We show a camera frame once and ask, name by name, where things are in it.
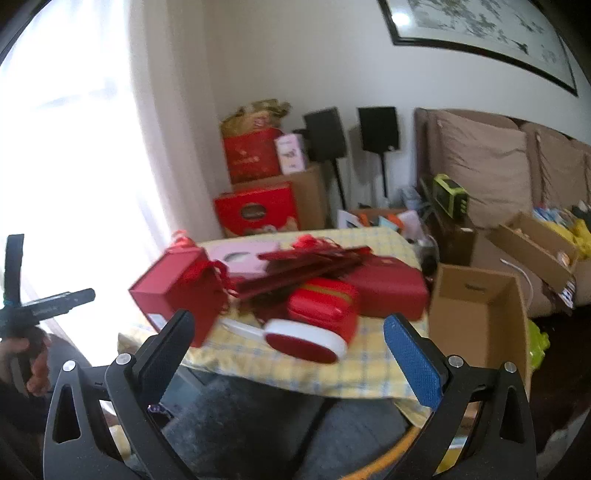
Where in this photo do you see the yellow plastic bag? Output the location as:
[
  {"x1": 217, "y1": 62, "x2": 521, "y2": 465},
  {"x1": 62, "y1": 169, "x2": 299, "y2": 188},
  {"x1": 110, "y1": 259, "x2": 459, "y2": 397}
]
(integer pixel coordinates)
[{"x1": 558, "y1": 217, "x2": 591, "y2": 259}]

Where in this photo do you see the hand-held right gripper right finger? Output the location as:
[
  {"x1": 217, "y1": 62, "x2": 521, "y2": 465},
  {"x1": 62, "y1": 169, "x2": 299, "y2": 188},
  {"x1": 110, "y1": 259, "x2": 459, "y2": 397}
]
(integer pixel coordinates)
[{"x1": 383, "y1": 314, "x2": 539, "y2": 480}]

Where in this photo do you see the green plastic container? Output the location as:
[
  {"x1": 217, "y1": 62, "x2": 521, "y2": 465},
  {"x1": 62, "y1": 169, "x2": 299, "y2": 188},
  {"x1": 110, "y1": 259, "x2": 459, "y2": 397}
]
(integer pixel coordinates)
[{"x1": 527, "y1": 318, "x2": 551, "y2": 370}]

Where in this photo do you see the person's left hand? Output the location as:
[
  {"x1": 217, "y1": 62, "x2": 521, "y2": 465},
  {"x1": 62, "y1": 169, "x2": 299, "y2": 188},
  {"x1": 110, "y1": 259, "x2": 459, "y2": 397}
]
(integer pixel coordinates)
[{"x1": 0, "y1": 337, "x2": 51, "y2": 398}]

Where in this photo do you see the crumpled brown paper bag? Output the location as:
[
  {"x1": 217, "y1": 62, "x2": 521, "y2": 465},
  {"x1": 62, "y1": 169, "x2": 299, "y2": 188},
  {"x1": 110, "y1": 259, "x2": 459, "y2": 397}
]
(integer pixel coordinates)
[{"x1": 221, "y1": 99, "x2": 291, "y2": 137}]

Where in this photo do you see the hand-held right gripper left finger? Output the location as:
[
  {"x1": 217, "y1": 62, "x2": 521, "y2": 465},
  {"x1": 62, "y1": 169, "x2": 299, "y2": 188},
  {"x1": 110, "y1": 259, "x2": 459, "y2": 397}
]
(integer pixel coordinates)
[{"x1": 44, "y1": 309, "x2": 197, "y2": 480}]

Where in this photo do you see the dark red paper bag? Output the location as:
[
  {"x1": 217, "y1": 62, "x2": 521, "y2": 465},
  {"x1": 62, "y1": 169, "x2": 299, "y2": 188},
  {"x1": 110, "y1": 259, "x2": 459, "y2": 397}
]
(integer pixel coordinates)
[{"x1": 229, "y1": 251, "x2": 368, "y2": 303}]

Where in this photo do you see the red cookie gift box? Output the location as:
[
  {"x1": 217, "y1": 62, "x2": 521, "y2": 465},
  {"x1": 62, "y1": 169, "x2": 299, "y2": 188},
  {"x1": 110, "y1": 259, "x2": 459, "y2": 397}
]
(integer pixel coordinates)
[{"x1": 213, "y1": 182, "x2": 301, "y2": 238}]

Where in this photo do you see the red ribboned gift box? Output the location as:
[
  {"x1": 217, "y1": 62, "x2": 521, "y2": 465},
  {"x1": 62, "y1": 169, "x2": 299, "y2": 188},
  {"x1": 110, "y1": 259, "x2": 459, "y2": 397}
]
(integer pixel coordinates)
[{"x1": 128, "y1": 231, "x2": 232, "y2": 348}]

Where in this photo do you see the framed wall painting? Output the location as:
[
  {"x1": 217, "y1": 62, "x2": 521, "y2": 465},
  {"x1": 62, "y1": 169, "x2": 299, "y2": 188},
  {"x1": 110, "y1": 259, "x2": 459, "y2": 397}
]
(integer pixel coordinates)
[{"x1": 378, "y1": 0, "x2": 580, "y2": 97}]

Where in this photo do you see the green black radio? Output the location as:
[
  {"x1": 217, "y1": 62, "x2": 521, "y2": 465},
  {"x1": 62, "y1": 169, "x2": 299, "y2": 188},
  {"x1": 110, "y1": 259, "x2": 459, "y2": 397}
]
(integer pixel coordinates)
[{"x1": 433, "y1": 174, "x2": 469, "y2": 217}]

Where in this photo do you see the beige sofa cushion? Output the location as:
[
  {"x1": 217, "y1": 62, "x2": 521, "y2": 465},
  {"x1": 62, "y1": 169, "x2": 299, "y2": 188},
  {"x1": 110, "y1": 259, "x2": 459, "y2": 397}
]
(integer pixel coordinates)
[
  {"x1": 533, "y1": 122, "x2": 591, "y2": 208},
  {"x1": 434, "y1": 110, "x2": 534, "y2": 229}
]

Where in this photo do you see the black speaker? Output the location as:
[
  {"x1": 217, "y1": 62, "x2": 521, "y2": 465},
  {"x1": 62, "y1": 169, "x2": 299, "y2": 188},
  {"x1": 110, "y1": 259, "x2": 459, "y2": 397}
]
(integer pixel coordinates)
[
  {"x1": 303, "y1": 107, "x2": 348, "y2": 160},
  {"x1": 358, "y1": 106, "x2": 400, "y2": 152}
]

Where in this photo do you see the pink tissue box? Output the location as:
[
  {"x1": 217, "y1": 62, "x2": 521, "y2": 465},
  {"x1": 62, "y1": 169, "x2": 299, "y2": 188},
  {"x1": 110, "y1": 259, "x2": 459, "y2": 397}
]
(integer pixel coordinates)
[{"x1": 203, "y1": 237, "x2": 287, "y2": 278}]

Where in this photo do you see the white cable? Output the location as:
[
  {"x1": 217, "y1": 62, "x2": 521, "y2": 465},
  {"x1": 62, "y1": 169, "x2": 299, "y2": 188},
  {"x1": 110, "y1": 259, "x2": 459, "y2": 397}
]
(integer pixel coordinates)
[{"x1": 501, "y1": 258, "x2": 535, "y2": 315}]

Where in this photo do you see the dark red leather bag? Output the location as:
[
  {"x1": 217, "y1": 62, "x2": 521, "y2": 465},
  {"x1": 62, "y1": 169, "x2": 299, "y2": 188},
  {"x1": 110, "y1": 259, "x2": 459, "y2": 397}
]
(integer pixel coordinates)
[{"x1": 344, "y1": 256, "x2": 430, "y2": 321}]

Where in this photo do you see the yellow plaid tablecloth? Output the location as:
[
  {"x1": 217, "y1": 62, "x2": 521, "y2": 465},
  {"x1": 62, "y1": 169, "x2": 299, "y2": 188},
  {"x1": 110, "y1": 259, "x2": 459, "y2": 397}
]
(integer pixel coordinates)
[{"x1": 117, "y1": 226, "x2": 432, "y2": 428}]

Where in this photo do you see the brown sofa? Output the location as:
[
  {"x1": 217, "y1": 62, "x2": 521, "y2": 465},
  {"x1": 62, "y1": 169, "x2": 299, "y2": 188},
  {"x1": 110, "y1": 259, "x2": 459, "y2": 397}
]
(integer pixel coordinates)
[{"x1": 413, "y1": 107, "x2": 591, "y2": 319}]

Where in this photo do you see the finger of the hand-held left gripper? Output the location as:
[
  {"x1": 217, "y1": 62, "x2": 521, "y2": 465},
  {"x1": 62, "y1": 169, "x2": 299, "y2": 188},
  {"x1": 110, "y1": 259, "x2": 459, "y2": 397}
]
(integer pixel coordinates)
[{"x1": 59, "y1": 288, "x2": 96, "y2": 312}]

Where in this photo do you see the brown cardboard box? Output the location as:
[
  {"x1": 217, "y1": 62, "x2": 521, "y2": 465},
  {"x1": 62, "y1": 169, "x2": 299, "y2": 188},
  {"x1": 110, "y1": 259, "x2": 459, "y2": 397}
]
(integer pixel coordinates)
[{"x1": 233, "y1": 164, "x2": 328, "y2": 232}]

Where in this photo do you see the red tin with gold band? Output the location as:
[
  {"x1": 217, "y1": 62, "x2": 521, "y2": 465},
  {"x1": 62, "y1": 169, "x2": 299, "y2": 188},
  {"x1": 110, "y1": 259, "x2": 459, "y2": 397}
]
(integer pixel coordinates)
[{"x1": 286, "y1": 277, "x2": 361, "y2": 344}]

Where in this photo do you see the white curtain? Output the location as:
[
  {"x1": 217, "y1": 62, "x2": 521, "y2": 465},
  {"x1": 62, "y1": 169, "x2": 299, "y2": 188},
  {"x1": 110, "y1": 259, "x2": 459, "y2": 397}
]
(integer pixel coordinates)
[{"x1": 0, "y1": 0, "x2": 227, "y2": 370}]

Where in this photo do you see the long cardboard box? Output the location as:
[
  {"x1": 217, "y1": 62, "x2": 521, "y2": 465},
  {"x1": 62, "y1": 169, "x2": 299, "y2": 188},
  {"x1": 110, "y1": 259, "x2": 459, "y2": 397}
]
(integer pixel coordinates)
[{"x1": 489, "y1": 211, "x2": 580, "y2": 291}]

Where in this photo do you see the pink white small box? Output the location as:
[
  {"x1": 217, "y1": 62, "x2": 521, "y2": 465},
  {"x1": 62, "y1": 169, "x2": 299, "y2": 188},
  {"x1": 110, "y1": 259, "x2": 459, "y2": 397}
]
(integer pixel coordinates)
[{"x1": 276, "y1": 134, "x2": 308, "y2": 175}]

